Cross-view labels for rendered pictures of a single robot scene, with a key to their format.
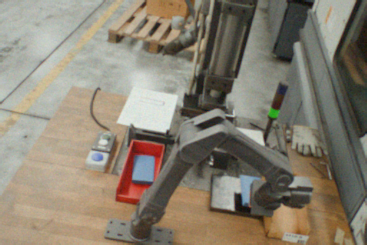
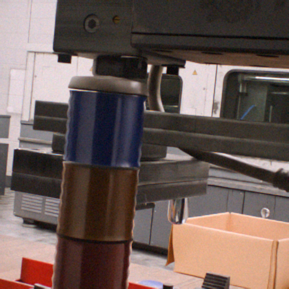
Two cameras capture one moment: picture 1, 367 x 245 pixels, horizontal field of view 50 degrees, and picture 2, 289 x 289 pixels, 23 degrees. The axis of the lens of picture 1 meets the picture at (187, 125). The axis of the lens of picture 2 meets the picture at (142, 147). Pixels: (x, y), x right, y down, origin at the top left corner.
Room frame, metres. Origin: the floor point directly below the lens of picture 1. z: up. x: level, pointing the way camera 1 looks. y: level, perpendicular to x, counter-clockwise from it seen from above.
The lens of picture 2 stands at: (1.51, -0.61, 1.18)
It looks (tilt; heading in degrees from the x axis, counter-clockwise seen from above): 3 degrees down; 121
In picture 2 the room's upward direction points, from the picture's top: 6 degrees clockwise
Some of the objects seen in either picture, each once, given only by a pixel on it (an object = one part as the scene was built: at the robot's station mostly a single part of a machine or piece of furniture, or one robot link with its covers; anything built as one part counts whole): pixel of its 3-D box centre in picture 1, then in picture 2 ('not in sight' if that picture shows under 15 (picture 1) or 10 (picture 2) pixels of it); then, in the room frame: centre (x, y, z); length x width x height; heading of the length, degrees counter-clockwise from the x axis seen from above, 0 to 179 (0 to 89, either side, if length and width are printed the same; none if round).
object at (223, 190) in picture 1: (234, 195); not in sight; (0.98, -0.21, 0.91); 0.17 x 0.16 x 0.02; 92
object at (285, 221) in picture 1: (283, 204); not in sight; (0.96, -0.37, 0.93); 0.25 x 0.13 x 0.08; 2
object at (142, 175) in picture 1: (143, 167); not in sight; (1.02, 0.12, 0.92); 0.15 x 0.07 x 0.03; 8
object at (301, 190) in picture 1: (289, 182); not in sight; (0.81, -0.30, 1.16); 0.12 x 0.09 x 0.12; 98
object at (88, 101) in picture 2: (282, 88); (104, 127); (1.31, -0.32, 1.17); 0.04 x 0.04 x 0.03
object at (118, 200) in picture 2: (279, 96); (97, 198); (1.31, -0.32, 1.14); 0.04 x 0.04 x 0.03
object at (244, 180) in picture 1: (253, 190); not in sight; (0.95, -0.25, 0.97); 0.15 x 0.07 x 0.03; 4
